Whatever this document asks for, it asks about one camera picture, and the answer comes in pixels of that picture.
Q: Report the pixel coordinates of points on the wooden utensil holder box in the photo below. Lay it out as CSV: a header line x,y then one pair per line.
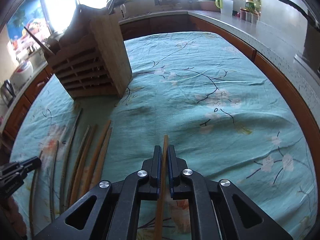
x,y
90,58

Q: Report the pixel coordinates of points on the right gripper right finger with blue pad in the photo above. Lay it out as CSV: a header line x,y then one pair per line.
x,y
219,209

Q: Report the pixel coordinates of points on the electric kettle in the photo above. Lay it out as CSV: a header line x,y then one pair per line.
x,y
7,93

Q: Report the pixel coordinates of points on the white jug green handle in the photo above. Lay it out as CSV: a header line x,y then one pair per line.
x,y
225,6

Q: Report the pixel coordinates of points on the pink basin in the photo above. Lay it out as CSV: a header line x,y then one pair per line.
x,y
208,5

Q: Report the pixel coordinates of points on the tropical fruit poster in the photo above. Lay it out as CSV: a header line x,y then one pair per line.
x,y
31,16

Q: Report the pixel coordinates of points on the lower wooden cabinets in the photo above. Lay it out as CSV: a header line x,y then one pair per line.
x,y
225,37

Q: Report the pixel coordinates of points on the person left hand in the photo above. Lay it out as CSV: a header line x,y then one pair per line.
x,y
11,211

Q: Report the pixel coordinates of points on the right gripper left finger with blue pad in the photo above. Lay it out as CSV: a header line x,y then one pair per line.
x,y
109,210

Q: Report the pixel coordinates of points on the white red rice cooker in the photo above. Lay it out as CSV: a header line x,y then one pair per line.
x,y
21,75

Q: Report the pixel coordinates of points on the teal floral tablecloth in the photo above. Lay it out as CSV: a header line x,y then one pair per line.
x,y
284,188

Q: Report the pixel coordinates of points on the lone wooden chopstick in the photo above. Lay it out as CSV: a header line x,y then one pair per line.
x,y
160,202

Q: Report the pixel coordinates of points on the grey kitchen countertop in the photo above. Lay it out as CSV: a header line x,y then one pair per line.
x,y
269,43

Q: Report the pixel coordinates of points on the dark wooden chopstick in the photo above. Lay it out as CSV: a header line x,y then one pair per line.
x,y
77,184

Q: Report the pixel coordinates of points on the black wok with handle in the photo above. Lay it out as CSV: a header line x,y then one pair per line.
x,y
309,19

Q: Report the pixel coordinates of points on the wooden chopstick carved handle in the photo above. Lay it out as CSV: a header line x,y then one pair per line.
x,y
91,169

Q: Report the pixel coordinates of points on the green label bottle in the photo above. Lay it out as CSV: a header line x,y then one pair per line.
x,y
250,6

